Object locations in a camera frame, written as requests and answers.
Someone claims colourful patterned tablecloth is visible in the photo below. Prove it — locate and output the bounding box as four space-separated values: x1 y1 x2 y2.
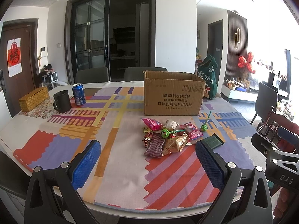
13 81 267 211

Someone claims brown entrance door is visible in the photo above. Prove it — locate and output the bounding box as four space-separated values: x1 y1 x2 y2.
1 19 40 117

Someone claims grey dining chair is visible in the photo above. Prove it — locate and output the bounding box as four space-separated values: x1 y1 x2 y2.
75 67 110 83
124 67 167 81

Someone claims blue pepsi can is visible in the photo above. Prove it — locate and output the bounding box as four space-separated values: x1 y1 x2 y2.
72 83 86 106

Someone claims green christmas felt bag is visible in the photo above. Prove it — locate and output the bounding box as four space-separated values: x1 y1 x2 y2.
197 55 218 100

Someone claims brown cardboard box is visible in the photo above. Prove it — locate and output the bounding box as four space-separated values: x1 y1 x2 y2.
144 70 206 116

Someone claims white shelf with items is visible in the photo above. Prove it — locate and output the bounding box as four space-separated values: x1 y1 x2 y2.
39 64 58 91

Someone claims grey dining chair right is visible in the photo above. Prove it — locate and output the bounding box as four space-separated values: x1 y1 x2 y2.
124 67 167 81

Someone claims pink red snack packet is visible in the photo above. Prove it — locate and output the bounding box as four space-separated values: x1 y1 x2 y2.
180 122 204 142

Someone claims maroon striped snack packet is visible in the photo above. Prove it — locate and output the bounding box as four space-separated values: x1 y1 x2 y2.
144 133 165 158

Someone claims gold brown snack packet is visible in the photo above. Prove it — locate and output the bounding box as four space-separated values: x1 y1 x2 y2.
162 135 189 156

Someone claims white low tv cabinet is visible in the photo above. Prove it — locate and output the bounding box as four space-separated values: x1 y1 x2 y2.
221 84 258 104

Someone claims person's right hand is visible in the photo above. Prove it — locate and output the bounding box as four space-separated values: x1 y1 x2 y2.
273 188 298 223

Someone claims dark chair at right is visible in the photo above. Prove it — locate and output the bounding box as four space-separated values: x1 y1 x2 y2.
250 83 278 124

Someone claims grey dining chair left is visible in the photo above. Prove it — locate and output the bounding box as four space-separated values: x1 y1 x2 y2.
75 67 110 83

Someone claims dark green snack packet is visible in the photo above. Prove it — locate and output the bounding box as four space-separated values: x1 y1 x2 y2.
202 133 224 150

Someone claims green lollipop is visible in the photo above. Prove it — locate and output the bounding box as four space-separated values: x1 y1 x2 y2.
200 111 211 132
161 129 186 139

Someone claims white snack packet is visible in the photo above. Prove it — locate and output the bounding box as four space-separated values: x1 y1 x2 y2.
163 119 179 130

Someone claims black glass sliding door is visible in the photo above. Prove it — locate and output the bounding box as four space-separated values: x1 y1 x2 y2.
64 0 155 83

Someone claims red bow decoration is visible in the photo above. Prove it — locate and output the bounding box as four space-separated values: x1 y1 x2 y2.
237 52 255 74

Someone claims black mug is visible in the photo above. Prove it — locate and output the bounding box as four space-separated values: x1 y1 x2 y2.
53 90 71 113

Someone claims red fu door poster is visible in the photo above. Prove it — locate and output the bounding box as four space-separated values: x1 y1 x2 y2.
7 38 22 78

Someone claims gold wall ornament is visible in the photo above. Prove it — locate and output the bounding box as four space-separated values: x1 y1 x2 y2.
234 27 241 50

